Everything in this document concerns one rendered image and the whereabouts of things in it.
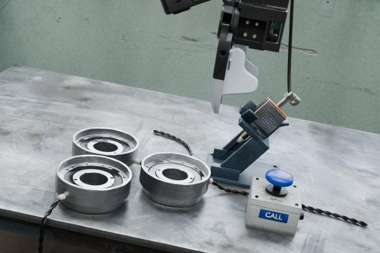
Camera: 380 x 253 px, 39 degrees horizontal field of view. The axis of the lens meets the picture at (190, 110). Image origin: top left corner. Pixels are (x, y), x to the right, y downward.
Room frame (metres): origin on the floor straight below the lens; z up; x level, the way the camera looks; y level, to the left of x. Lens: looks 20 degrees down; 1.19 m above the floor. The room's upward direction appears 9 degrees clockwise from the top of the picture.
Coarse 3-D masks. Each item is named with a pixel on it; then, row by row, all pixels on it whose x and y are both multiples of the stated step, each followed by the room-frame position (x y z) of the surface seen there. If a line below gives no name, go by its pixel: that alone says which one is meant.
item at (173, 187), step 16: (144, 160) 0.72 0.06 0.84; (160, 160) 0.76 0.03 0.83; (176, 160) 0.77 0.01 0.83; (192, 160) 0.76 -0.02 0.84; (144, 176) 0.69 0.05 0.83; (160, 176) 0.70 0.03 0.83; (176, 176) 0.74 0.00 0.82; (192, 176) 0.72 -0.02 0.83; (208, 176) 0.70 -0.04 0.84; (144, 192) 0.69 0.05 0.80; (160, 192) 0.67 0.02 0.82; (176, 192) 0.67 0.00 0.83; (192, 192) 0.67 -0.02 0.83
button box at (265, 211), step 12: (252, 180) 0.71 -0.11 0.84; (264, 180) 0.71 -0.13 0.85; (252, 192) 0.67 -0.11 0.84; (264, 192) 0.68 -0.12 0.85; (276, 192) 0.67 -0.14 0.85; (288, 192) 0.69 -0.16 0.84; (252, 204) 0.65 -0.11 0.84; (264, 204) 0.65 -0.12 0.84; (276, 204) 0.65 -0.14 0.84; (288, 204) 0.65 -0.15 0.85; (300, 204) 0.66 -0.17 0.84; (252, 216) 0.65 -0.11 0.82; (264, 216) 0.65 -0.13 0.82; (276, 216) 0.65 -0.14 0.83; (288, 216) 0.65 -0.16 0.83; (300, 216) 0.67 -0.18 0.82; (264, 228) 0.65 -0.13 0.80; (276, 228) 0.65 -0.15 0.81; (288, 228) 0.65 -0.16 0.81
